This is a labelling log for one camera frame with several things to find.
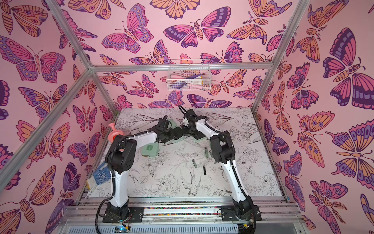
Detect green nail clipper case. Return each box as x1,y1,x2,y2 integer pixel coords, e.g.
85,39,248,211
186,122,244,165
140,143,159,158

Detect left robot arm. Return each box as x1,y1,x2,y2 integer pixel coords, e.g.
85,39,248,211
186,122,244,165
105,116,183,220

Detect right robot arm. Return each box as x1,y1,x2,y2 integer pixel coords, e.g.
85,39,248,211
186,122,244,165
179,106,253,216

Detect pink watering can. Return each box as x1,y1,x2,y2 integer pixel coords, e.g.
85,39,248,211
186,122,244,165
108,123,124,143

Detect blue dotted work glove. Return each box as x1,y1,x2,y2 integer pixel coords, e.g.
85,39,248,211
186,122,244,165
87,161,112,190

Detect green circuit board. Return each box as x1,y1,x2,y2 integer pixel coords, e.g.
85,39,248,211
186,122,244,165
115,225,130,234

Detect white wire wall basket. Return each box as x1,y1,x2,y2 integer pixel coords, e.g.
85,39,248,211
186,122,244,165
165,58,212,91

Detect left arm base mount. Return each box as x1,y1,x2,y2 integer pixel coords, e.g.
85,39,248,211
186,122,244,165
103,207,145,223

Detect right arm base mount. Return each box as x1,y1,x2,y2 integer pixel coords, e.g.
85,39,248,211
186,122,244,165
220,205,262,222

